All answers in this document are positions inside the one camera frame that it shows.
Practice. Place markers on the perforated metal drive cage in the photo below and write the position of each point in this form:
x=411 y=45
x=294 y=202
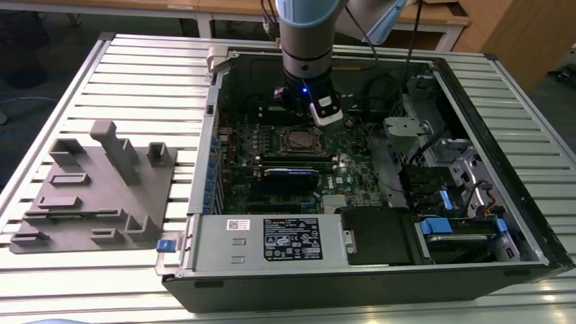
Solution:
x=423 y=104

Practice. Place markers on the black graphics card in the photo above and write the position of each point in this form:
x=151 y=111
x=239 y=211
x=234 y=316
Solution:
x=293 y=179

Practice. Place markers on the grey power supply unit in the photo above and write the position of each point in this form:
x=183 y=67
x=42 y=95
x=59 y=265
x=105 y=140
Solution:
x=217 y=243

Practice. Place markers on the blue case latch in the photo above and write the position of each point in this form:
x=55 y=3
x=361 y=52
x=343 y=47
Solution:
x=167 y=245

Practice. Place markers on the silver square CPU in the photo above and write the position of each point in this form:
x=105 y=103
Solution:
x=303 y=140

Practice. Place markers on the wooden desk white frame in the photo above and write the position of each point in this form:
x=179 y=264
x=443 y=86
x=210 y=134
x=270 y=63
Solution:
x=113 y=4
x=221 y=5

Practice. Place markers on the silver metal drive bracket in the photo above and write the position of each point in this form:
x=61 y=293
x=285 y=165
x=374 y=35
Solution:
x=403 y=130

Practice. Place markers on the silver heat sink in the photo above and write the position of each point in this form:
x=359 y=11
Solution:
x=335 y=200

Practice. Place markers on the green motherboard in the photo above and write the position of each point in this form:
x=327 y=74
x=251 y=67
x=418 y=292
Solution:
x=355 y=168

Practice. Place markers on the CPU socket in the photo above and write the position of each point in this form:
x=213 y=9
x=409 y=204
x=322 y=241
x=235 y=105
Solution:
x=315 y=152

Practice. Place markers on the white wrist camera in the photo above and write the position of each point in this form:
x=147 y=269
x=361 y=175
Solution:
x=326 y=113

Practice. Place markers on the black plastic disk bay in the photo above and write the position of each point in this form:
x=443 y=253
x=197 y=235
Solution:
x=419 y=182

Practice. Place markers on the wooden cabinet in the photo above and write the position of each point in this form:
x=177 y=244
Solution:
x=531 y=33

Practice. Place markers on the small grey wrist camera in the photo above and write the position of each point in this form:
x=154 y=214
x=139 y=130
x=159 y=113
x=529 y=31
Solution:
x=281 y=93

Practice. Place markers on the grey case latch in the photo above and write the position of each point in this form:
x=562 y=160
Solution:
x=217 y=57

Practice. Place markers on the hard disk in blue carrier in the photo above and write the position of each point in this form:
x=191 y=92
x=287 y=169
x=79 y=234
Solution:
x=437 y=225

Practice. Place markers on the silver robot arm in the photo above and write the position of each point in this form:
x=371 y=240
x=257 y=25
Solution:
x=306 y=44

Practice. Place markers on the black PC case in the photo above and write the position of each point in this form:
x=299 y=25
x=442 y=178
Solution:
x=315 y=293

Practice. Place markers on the blue plastic bay clip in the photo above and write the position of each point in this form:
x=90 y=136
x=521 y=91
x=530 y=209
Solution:
x=443 y=199

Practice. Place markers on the grey parts rack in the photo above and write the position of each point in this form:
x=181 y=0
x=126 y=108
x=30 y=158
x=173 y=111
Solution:
x=90 y=202

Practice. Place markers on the metal locking lever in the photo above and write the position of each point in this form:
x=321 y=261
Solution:
x=302 y=128
x=306 y=153

